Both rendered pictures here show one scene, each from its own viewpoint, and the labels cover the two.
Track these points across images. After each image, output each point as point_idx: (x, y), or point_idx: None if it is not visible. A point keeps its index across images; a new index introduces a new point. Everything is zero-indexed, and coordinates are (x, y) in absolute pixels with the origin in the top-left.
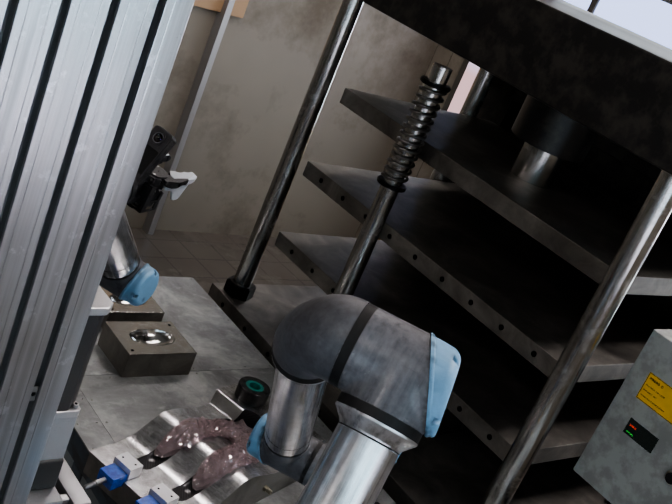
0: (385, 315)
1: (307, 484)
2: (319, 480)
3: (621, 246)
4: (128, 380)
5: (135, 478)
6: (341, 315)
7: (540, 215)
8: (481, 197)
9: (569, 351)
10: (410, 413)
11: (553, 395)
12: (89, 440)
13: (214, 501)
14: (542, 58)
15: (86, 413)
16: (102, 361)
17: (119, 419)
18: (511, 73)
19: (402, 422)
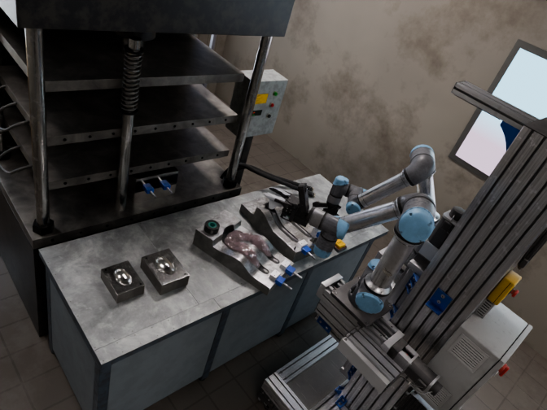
0: (428, 153)
1: (428, 193)
2: (431, 189)
3: (260, 67)
4: (188, 281)
5: None
6: (434, 162)
7: (199, 72)
8: (174, 83)
9: (251, 110)
10: None
11: (248, 126)
12: (245, 294)
13: (274, 250)
14: (216, 15)
15: (226, 296)
16: (177, 292)
17: (223, 284)
18: (202, 28)
19: None
